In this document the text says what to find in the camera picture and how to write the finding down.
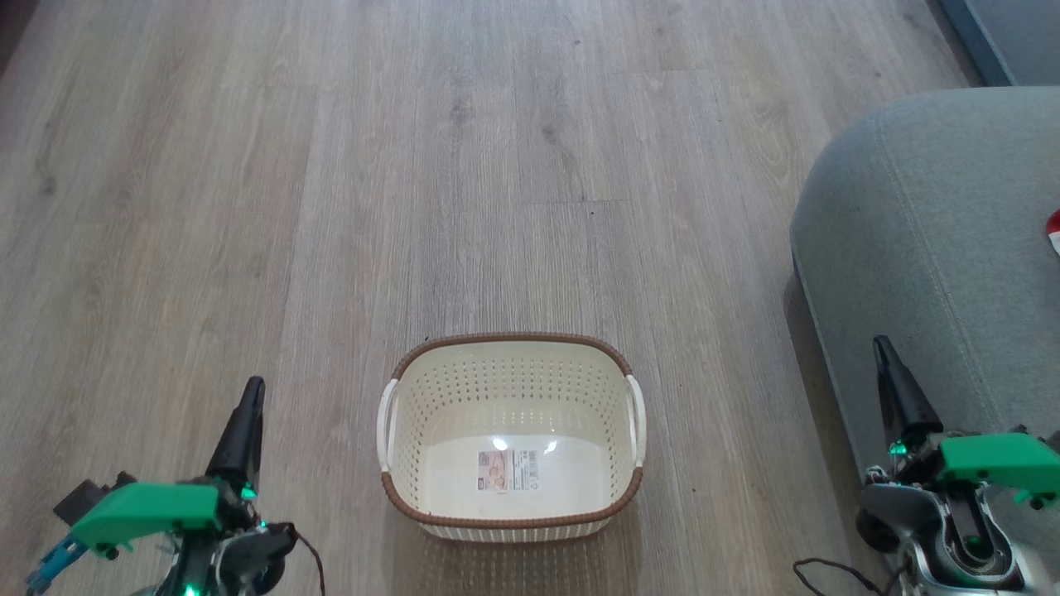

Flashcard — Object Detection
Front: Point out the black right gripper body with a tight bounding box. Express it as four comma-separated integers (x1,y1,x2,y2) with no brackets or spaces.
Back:
855,429,955,555

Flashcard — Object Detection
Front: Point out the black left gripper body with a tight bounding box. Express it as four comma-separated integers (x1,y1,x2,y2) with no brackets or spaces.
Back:
168,480,298,596

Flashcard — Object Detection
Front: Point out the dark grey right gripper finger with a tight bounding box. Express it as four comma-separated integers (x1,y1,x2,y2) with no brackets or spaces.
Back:
873,334,942,445

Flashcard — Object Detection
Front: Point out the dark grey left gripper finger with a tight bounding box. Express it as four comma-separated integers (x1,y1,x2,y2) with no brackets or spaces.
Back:
206,377,267,498

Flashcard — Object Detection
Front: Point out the cream basket with brown rim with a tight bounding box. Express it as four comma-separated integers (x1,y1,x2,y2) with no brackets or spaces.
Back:
377,332,647,543

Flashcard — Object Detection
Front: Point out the grey fabric sofa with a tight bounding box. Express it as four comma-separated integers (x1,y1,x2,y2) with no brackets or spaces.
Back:
788,86,1060,572

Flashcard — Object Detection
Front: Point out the paper label sticker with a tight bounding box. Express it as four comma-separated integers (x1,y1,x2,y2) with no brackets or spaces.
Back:
475,449,541,493

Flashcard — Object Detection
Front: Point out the blue grey furniture edge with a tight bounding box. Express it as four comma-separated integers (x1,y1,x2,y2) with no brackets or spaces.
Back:
938,0,1060,88

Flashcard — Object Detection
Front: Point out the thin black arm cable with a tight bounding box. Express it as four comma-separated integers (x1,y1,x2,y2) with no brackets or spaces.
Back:
288,523,326,596
793,558,905,596

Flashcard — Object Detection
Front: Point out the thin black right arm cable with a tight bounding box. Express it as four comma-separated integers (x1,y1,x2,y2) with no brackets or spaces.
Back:
793,558,905,596

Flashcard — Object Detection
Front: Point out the green right camera mount plate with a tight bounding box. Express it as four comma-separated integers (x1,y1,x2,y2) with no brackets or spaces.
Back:
937,432,1060,508

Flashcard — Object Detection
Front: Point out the green camera mount plate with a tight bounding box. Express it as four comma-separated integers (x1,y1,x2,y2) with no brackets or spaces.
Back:
70,482,223,554
937,432,1060,508

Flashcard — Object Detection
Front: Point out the green left camera mount plate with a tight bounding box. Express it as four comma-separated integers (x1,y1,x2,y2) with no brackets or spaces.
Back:
70,482,223,554

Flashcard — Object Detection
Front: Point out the blue left cable connector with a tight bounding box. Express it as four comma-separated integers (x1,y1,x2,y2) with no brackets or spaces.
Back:
26,536,85,593

